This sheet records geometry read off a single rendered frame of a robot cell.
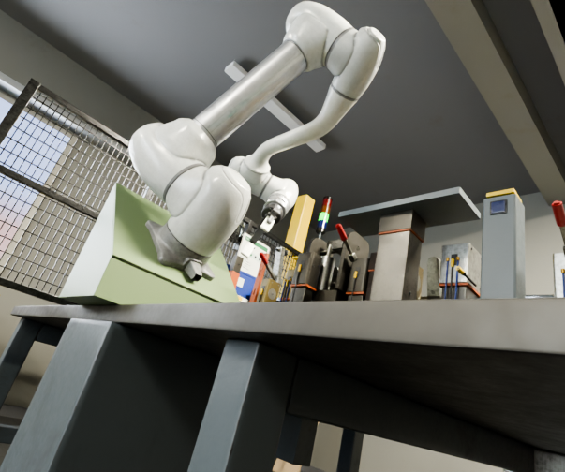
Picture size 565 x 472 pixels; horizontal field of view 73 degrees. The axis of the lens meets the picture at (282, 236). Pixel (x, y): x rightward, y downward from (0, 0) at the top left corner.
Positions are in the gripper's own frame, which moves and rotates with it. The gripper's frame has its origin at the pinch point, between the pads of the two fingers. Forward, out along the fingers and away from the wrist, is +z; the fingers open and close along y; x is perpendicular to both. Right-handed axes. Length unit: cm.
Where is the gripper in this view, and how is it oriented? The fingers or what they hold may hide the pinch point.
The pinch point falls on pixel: (255, 241)
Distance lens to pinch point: 124.8
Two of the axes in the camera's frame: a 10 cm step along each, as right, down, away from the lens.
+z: -2.9, 5.3, -8.0
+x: 8.1, 5.8, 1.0
